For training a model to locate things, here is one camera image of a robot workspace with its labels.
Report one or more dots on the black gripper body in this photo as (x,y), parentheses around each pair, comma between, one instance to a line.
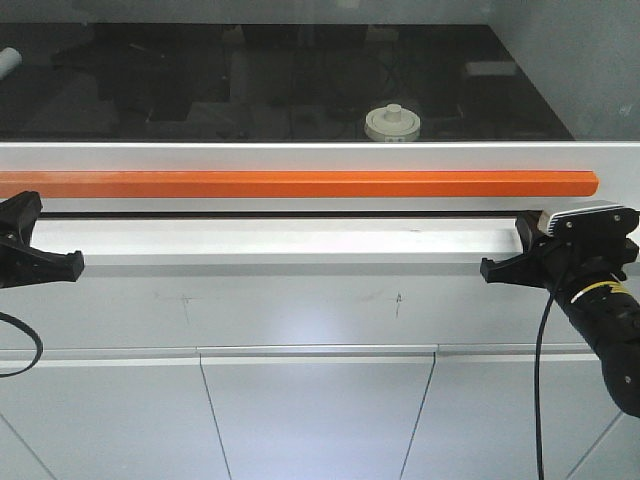
(585,265)

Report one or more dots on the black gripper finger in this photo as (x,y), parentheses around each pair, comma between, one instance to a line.
(530,269)
(19,215)
(528,230)
(22,265)

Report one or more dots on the glass jar with white lid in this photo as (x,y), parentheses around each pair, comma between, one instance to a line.
(392,123)

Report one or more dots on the orange sash handle bar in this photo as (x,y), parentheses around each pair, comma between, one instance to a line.
(300,184)

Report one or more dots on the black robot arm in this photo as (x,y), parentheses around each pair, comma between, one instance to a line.
(609,324)

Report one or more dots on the white pipe stub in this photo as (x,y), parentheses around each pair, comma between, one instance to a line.
(10,60)

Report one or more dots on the white cabinet right door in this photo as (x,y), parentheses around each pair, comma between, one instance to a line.
(477,421)

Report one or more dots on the white cabinet door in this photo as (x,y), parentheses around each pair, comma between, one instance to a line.
(477,421)
(317,416)
(141,418)

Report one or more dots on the white cabinet left door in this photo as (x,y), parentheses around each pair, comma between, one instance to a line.
(141,418)

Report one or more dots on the white cabinet centre door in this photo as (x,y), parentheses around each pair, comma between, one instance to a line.
(317,416)

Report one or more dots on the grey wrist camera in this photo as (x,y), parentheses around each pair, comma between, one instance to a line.
(586,221)

